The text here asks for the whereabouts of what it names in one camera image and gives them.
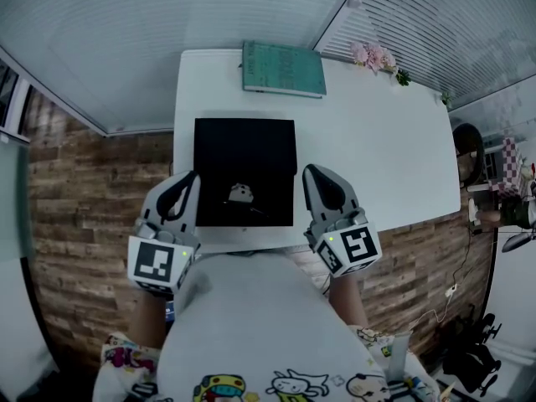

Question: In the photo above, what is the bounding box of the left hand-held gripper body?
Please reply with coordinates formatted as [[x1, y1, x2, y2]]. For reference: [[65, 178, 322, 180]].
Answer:
[[126, 219, 203, 299]]

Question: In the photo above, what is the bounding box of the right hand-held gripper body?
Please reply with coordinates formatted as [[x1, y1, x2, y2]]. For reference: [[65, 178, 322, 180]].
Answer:
[[303, 207, 384, 277]]

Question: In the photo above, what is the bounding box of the small metal clip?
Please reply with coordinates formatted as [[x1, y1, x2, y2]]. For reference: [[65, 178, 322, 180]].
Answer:
[[224, 182, 265, 216]]

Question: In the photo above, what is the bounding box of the black rectangular tray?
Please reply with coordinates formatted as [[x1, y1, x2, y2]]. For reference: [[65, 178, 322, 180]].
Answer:
[[193, 117, 298, 228]]

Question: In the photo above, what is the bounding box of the person's right forearm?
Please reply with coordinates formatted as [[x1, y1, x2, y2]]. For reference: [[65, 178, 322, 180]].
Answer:
[[328, 272, 370, 330]]

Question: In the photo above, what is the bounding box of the person's left forearm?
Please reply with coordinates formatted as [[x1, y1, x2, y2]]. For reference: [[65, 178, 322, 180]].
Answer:
[[127, 293, 168, 349]]

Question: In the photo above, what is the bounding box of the person's white cartoon shirt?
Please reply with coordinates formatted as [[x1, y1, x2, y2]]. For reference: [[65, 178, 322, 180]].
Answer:
[[91, 249, 441, 402]]

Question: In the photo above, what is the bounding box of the dark round chair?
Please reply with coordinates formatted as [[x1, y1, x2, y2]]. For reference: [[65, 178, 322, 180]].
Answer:
[[451, 122, 487, 190]]

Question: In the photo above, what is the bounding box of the green book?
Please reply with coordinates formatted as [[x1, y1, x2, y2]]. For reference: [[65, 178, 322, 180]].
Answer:
[[241, 39, 327, 100]]

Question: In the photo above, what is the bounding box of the pink flower bouquet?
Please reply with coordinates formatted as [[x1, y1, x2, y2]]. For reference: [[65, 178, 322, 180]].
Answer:
[[349, 41, 398, 74]]

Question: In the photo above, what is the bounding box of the black wheeled chair base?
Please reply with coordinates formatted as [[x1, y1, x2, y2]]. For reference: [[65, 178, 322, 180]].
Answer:
[[441, 303, 503, 393]]

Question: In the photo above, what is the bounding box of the checkered tablecloth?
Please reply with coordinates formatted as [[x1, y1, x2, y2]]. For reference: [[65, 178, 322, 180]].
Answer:
[[492, 137, 527, 192]]

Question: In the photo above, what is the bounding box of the black floor cable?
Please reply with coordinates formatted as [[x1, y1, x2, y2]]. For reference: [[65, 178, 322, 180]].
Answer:
[[453, 229, 477, 287]]

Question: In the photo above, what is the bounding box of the grey shoulder strap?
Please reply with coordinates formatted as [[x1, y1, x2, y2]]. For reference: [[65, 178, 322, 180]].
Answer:
[[387, 332, 411, 384]]

